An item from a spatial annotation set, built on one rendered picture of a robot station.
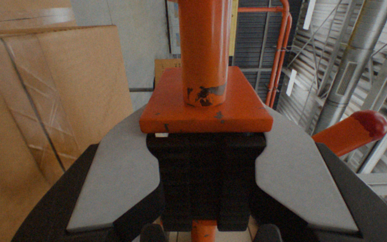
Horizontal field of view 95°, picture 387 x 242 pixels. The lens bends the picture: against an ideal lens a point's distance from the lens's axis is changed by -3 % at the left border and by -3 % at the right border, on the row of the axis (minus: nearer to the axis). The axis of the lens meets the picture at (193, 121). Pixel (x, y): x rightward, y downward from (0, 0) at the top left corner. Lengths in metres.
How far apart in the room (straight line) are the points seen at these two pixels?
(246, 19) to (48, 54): 10.82
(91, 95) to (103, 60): 0.06
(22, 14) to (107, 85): 0.57
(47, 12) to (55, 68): 0.71
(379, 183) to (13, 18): 2.58
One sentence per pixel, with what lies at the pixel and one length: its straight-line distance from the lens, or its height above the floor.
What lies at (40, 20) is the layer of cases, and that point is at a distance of 0.87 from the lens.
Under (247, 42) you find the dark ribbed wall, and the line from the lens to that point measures 11.12.
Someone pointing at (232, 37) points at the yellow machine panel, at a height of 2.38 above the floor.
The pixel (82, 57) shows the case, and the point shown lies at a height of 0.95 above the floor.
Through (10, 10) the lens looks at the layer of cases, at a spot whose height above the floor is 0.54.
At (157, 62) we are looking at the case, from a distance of 2.10.
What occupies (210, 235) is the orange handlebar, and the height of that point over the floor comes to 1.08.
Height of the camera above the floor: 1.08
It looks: 1 degrees down
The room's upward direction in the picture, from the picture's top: 89 degrees clockwise
